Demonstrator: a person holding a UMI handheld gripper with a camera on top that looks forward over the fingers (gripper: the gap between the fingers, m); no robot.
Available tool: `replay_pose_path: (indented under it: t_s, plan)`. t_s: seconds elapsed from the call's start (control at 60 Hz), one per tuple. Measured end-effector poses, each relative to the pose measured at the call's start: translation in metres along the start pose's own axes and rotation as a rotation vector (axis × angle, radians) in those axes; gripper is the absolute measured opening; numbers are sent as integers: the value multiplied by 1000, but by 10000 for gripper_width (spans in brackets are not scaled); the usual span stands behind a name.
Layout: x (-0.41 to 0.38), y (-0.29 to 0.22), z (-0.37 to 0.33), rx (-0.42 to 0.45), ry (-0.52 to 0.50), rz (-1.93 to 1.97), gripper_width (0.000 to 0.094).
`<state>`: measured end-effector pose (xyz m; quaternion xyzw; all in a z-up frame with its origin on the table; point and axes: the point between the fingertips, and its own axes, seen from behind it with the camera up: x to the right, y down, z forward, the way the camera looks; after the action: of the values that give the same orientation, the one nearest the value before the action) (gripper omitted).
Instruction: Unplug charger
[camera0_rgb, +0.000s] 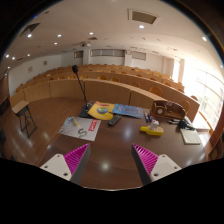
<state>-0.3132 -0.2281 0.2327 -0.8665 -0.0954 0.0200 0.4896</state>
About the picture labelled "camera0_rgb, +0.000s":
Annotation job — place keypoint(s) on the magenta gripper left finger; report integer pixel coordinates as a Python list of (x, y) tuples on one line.
[(70, 166)]

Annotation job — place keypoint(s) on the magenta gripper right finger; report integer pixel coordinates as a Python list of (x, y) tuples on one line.
[(152, 167)]

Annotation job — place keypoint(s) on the yellow white toy device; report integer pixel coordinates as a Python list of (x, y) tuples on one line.
[(153, 129)]

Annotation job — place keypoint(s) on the white magazine with red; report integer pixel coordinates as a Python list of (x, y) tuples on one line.
[(81, 128)]

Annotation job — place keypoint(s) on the white notebook pad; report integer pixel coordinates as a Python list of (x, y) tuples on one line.
[(190, 137)]

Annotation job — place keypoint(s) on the blue red markers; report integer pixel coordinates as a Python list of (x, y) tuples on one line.
[(147, 117)]

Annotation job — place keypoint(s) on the blue printed booklet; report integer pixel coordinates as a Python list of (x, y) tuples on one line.
[(128, 110)]

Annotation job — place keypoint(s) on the black remote control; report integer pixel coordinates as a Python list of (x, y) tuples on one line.
[(114, 120)]

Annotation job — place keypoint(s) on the black gooseneck microphone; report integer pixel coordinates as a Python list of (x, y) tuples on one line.
[(87, 106)]

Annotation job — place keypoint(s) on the yellow folder with globe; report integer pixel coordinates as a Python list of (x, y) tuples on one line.
[(101, 111)]

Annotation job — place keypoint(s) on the small wooden side desk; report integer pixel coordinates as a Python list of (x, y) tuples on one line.
[(22, 111)]

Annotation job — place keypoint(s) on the long curved wooden bench desk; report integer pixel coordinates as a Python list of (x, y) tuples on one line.
[(102, 91)]

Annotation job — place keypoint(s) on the black charger with cable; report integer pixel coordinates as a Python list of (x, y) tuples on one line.
[(182, 124)]

